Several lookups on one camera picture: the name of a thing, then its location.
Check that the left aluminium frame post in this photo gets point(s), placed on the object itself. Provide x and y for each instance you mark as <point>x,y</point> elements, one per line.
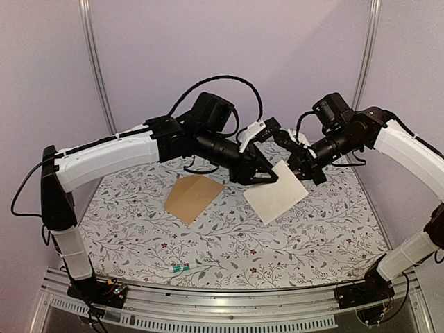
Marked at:
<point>90,40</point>

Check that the brown kraft envelope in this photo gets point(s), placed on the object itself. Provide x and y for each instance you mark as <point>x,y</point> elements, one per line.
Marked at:
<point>190,196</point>

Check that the aluminium front rail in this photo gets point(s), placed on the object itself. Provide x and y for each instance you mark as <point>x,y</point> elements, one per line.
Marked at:
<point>164,308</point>

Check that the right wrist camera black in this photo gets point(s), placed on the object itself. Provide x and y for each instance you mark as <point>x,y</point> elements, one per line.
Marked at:
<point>283,139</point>

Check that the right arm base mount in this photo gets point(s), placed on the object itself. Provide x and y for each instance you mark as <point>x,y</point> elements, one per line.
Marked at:
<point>353,294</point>

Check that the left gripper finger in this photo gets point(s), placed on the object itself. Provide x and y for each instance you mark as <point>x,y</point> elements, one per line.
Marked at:
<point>264,166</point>
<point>268,179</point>

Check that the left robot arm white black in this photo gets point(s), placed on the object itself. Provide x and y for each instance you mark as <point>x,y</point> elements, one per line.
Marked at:
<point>197,132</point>

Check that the cream letter paper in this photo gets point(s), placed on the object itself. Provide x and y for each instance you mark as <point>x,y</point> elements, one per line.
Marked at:
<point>269,201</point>

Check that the right aluminium frame post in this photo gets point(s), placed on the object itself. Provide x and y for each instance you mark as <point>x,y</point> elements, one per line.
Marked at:
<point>369,44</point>

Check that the green white glue stick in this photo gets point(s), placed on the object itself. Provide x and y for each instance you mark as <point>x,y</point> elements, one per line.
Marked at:
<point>182,267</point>

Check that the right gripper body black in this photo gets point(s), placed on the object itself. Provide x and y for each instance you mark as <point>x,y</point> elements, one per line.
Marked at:
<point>311,164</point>

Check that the aluminium frame post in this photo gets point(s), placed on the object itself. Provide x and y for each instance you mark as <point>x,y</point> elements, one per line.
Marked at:
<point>369,44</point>
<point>90,40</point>

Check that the floral patterned table mat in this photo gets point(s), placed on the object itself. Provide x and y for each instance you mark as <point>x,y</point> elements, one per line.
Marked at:
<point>330,236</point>

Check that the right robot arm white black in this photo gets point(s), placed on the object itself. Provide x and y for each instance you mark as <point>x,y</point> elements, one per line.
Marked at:
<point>345,131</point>

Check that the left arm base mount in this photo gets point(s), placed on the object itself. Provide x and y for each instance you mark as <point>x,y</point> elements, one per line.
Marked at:
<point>93,291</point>

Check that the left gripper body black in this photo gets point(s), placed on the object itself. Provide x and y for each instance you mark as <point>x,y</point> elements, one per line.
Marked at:
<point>238,173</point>

